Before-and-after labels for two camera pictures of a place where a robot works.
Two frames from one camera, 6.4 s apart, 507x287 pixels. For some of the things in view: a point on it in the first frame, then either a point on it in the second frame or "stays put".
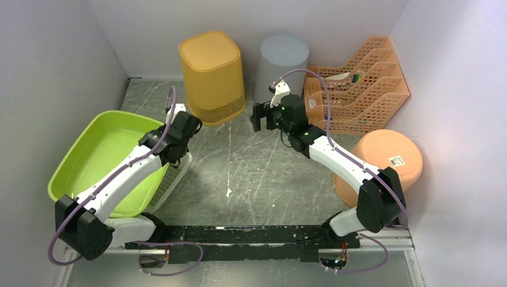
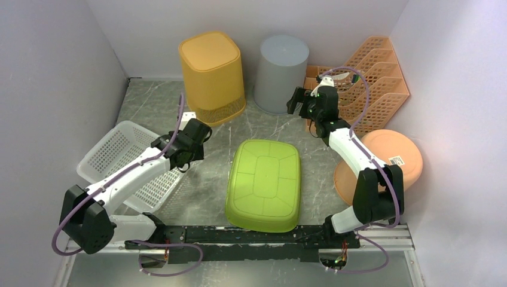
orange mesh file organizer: [364, 95] stays put
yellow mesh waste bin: [214, 78] stays put
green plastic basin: [100, 142] to [263, 189]
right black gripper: [260, 110] to [299, 95]
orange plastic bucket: [383, 149] stays put
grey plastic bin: [278, 54] stays put
